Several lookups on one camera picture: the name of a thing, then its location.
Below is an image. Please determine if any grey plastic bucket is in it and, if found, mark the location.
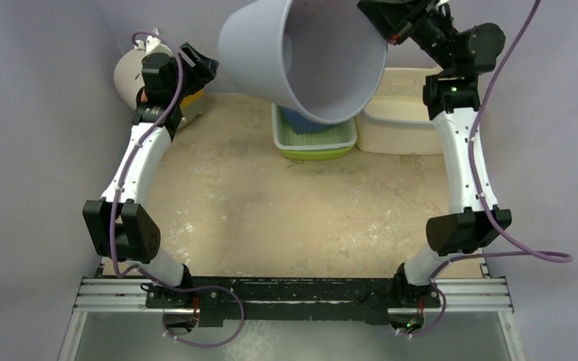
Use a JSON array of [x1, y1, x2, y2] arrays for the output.
[[218, 0, 388, 124]]

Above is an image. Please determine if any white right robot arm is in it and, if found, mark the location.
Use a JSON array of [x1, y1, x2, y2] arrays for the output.
[[357, 1, 512, 306]]

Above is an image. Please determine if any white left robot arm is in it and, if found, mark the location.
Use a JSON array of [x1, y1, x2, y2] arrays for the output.
[[82, 38, 219, 308]]

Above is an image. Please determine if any round drawer box orange yellow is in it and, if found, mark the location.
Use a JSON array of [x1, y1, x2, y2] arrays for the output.
[[114, 48, 206, 129]]

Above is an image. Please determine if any cream perforated basket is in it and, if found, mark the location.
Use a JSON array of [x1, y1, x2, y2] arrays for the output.
[[355, 66, 443, 156]]

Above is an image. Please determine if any blue plastic bucket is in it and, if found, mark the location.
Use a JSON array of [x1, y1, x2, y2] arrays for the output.
[[279, 107, 334, 134]]

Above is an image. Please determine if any green and white tray basket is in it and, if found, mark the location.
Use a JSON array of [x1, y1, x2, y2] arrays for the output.
[[271, 104, 357, 161]]

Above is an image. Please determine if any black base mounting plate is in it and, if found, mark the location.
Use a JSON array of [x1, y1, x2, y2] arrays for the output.
[[140, 275, 442, 332]]

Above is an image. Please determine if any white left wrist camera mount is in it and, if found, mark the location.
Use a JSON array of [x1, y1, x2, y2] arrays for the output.
[[134, 28, 172, 56]]

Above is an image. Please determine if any aluminium rail frame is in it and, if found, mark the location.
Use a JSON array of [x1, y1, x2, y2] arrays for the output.
[[59, 270, 526, 360]]

